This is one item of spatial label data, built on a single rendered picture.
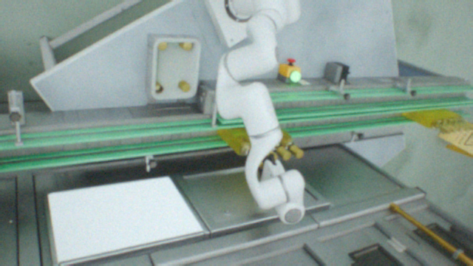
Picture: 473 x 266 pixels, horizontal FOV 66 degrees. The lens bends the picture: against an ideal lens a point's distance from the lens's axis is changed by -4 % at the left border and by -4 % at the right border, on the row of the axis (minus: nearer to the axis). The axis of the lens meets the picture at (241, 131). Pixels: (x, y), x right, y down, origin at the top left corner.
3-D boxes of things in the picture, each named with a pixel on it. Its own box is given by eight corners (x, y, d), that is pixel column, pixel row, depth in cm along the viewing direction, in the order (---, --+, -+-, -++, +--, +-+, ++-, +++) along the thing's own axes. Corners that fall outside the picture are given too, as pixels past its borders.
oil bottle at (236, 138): (216, 134, 152) (242, 159, 136) (217, 120, 150) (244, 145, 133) (228, 133, 155) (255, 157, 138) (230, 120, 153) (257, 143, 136)
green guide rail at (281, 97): (215, 97, 144) (224, 105, 138) (215, 95, 144) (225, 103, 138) (468, 86, 229) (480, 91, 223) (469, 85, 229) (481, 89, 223)
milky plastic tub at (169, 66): (145, 91, 143) (151, 100, 137) (147, 32, 134) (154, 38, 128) (188, 90, 152) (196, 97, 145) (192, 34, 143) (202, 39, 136)
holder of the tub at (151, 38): (144, 104, 146) (150, 112, 140) (148, 33, 135) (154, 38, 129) (185, 102, 154) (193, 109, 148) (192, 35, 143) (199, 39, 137)
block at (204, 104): (195, 108, 150) (202, 114, 145) (197, 85, 146) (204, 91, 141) (203, 107, 152) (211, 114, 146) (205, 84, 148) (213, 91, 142)
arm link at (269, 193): (274, 120, 103) (296, 188, 108) (230, 137, 102) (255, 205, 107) (282, 126, 95) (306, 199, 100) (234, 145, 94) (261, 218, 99)
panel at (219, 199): (43, 199, 118) (52, 275, 91) (42, 191, 117) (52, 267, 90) (276, 164, 162) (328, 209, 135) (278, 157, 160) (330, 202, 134)
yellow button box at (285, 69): (276, 77, 171) (285, 83, 165) (278, 61, 168) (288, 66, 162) (288, 77, 175) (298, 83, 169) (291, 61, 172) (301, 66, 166)
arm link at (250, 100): (295, 110, 106) (251, 119, 114) (271, 37, 101) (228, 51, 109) (270, 133, 93) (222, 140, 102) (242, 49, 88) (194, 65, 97)
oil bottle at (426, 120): (400, 115, 207) (444, 137, 185) (403, 106, 205) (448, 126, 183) (407, 114, 210) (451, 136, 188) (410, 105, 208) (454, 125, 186)
